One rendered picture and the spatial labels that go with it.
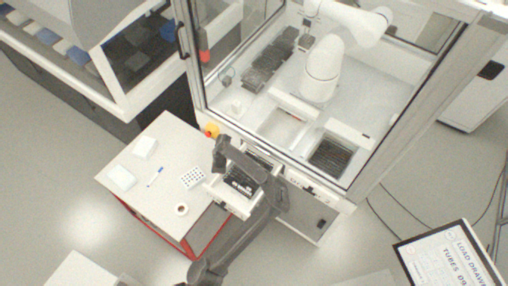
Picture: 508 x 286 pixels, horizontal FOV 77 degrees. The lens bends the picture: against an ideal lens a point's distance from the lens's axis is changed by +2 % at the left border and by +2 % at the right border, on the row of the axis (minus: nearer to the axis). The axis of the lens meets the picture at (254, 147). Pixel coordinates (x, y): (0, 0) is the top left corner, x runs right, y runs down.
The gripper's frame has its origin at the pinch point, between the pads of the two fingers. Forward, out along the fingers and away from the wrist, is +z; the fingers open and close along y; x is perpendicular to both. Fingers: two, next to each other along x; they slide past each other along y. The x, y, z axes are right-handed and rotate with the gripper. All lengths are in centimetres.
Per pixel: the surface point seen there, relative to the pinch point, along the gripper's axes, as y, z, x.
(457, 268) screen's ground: -41, -16, -98
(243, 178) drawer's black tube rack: 0.1, 6.3, -12.1
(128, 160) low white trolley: 13, 21, 56
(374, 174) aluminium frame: -11, -31, -64
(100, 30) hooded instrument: 42, -45, 56
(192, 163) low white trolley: 14.4, 20.6, 18.8
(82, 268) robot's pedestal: -47, 22, 61
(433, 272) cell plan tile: -42, -9, -92
